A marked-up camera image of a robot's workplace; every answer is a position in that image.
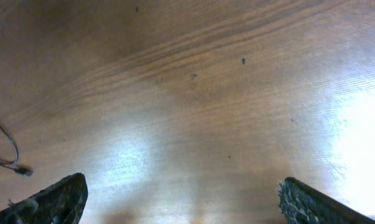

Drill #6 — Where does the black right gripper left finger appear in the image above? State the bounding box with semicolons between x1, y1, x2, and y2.
0;173;88;224

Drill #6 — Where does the black USB cable bundle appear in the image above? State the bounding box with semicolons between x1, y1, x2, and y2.
0;111;34;178

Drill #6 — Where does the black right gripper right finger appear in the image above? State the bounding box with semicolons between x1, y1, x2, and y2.
277;177;375;224

